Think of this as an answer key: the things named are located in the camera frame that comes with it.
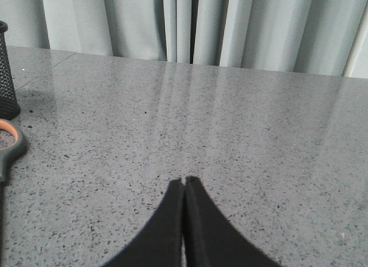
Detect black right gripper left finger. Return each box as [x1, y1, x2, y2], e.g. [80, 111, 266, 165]
[105, 179, 184, 266]

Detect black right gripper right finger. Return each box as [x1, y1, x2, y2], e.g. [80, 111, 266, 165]
[183, 177, 279, 266]

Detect grey orange scissors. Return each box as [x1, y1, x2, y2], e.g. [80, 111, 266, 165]
[1, 119, 27, 248]

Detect black mesh pen cup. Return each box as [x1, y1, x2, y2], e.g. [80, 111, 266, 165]
[0, 21, 20, 120]

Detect grey curtain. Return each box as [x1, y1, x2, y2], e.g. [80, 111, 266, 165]
[1, 0, 367, 78]

